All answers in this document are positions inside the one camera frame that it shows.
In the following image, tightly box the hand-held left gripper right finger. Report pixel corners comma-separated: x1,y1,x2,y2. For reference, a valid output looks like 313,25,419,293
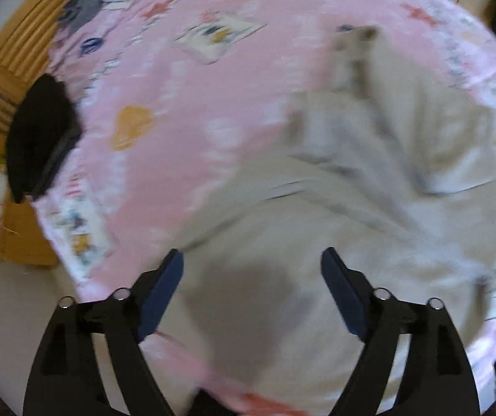
321,247,481,416

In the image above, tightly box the black garment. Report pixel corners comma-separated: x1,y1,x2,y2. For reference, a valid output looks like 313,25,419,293
5,73,83,204

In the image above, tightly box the beige zip hoodie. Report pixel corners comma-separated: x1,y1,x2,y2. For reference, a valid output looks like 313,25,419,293
161,25,496,416

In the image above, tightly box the pink printed blanket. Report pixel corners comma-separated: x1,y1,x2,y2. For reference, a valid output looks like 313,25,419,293
31,0,496,416

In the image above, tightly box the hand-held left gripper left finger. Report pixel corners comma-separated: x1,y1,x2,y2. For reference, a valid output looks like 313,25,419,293
23,249,184,416

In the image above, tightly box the wooden nightstand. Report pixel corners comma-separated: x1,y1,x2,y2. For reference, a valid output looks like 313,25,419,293
0,198,61,268

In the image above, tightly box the wooden headboard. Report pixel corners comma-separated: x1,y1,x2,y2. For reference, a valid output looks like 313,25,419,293
0,0,110,150

